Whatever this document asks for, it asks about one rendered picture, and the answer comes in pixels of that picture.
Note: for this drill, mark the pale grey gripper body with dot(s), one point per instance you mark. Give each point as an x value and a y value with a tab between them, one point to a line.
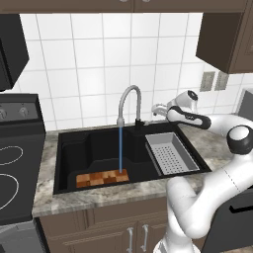
159	110

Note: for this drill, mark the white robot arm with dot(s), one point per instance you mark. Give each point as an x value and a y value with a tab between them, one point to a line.
197	204

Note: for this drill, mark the grey curved sink faucet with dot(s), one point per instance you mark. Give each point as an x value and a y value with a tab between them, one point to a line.
130	90

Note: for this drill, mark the blue water stream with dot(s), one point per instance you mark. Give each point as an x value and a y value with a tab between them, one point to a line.
120	148

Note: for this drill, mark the black kitchen sink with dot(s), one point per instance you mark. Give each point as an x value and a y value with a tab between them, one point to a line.
99	148

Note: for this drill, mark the checkered wooden cutting board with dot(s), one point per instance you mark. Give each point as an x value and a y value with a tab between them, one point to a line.
99	179

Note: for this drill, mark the grey perforated drainer tray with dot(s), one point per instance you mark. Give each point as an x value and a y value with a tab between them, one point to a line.
171	153

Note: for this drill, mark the grey flat appliance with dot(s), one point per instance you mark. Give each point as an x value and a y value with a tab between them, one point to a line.
246	104

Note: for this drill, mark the brown false drawer front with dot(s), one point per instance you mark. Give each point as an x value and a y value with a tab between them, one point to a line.
105	212

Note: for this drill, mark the dark brown overhead cupboard run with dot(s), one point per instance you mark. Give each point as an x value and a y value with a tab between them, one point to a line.
99	5

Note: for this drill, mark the brown narrow cupboard door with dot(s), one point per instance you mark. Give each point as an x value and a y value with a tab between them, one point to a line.
156	235

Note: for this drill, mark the grey stove knob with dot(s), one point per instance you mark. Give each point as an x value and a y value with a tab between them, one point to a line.
23	111
2	114

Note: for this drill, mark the black dishwasher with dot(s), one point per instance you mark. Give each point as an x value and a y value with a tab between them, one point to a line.
234	230

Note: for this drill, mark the brown wide cupboard door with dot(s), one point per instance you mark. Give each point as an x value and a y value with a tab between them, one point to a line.
95	238

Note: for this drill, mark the black electric stove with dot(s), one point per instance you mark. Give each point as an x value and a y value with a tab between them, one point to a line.
16	158

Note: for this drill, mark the grey wall outlet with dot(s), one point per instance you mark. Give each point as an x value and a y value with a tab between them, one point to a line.
221	80
207	81

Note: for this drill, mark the dark brown wall cupboard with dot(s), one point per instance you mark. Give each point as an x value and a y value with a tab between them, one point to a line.
224	39

